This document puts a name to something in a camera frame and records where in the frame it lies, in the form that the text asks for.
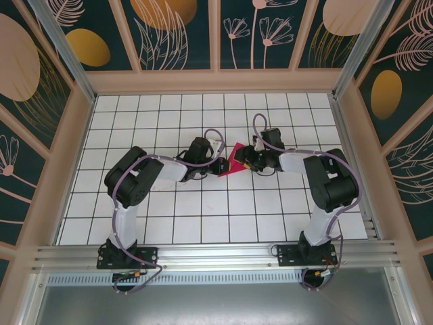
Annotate pink cloth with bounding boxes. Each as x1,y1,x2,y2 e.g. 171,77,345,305
218,142,251,178

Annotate grey metal panel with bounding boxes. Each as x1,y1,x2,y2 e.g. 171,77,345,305
32,283,407,325

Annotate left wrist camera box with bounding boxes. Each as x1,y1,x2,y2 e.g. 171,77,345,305
206,137,227,154

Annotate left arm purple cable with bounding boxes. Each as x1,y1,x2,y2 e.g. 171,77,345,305
111,128,226,295

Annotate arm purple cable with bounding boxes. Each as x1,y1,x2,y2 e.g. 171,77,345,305
252,113,362,293
111,128,226,295

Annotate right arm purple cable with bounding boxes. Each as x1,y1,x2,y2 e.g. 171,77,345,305
252,113,362,293

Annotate long aluminium base rail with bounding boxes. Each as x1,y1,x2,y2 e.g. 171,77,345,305
32,240,403,272

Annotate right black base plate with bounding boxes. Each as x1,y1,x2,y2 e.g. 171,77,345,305
276,244,339,267

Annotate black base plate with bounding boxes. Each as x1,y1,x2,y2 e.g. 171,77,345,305
276,244,339,267
97,246,160,270

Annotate slotted grey cable duct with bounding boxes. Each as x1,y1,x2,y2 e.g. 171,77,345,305
46,269,388,286

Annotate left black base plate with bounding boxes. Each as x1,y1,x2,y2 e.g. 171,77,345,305
97,246,160,270

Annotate aluminium frame post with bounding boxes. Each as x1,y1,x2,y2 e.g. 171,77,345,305
332,0,407,101
26,0,99,103

